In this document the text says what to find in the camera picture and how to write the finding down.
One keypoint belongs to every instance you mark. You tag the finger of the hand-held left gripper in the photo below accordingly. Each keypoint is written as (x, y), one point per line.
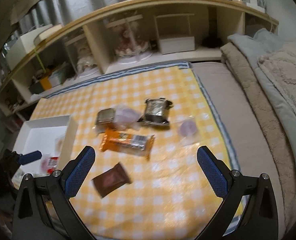
(29, 157)

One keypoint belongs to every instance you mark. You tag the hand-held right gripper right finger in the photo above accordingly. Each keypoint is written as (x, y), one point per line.
(212, 172)

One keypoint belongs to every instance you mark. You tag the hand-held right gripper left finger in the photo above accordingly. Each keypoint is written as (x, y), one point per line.
(80, 172)

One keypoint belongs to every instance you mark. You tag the red snack packet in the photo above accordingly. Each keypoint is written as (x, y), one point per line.
(51, 163)

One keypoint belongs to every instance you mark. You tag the white cardboard box tray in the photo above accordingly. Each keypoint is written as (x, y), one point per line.
(38, 135)

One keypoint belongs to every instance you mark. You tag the brown chocolate snack packet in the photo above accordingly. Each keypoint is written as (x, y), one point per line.
(110, 180)

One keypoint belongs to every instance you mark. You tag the orange snack packet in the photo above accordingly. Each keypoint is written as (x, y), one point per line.
(123, 141)

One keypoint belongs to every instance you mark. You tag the olive gold snack packet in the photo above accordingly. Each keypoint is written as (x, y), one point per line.
(105, 117)

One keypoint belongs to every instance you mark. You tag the dark foil snack packet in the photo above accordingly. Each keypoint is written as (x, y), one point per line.
(155, 111)

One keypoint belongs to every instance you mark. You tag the beige mattress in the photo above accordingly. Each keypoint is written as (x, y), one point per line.
(237, 120)

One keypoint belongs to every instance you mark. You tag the yellow cardboard box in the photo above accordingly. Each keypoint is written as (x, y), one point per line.
(45, 83)

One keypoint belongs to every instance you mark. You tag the tissue box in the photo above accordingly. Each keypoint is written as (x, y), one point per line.
(58, 76)

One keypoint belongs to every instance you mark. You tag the green ribbon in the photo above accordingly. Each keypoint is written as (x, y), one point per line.
(40, 60)

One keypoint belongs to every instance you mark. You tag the yellow checked cloth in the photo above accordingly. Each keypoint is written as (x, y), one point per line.
(162, 85)

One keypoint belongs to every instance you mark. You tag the beige folded blanket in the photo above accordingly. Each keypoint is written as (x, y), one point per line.
(240, 67)

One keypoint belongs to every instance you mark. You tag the white textured storage box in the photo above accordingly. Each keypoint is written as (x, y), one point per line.
(20, 47)

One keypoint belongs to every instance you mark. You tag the cream doll in clear case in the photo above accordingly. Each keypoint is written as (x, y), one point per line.
(84, 57)

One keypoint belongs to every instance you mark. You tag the wooden shelf unit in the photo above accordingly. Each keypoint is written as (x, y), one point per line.
(98, 50)

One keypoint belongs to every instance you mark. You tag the cream fluffy pillow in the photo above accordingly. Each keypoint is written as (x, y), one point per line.
(287, 72)

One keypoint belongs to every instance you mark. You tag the thick book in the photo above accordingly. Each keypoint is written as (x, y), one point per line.
(48, 33)

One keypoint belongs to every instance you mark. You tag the small white box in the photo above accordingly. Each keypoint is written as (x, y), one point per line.
(175, 45)

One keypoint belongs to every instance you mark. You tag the grey folded blanket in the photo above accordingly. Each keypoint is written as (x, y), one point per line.
(250, 45)

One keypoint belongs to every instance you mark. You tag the pink doll in clear case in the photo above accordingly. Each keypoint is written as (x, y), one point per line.
(128, 40)

